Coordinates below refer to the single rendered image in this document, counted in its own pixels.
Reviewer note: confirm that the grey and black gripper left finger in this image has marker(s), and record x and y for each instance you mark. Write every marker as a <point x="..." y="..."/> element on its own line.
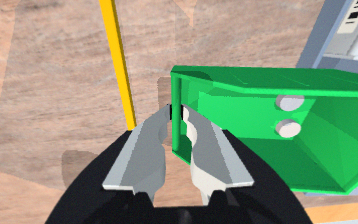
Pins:
<point x="135" y="162"/>

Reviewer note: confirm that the green bin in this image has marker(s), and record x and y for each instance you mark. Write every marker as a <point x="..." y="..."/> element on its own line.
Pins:
<point x="321" y="158"/>

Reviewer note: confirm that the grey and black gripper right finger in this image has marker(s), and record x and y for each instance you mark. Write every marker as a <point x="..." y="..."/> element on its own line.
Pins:
<point x="220" y="161"/>

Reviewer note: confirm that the white disc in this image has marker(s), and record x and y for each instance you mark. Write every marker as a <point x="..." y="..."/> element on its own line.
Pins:
<point x="288" y="128"/>

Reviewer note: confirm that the yellow bar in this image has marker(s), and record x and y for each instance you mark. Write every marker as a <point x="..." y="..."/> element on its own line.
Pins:
<point x="113" y="33"/>

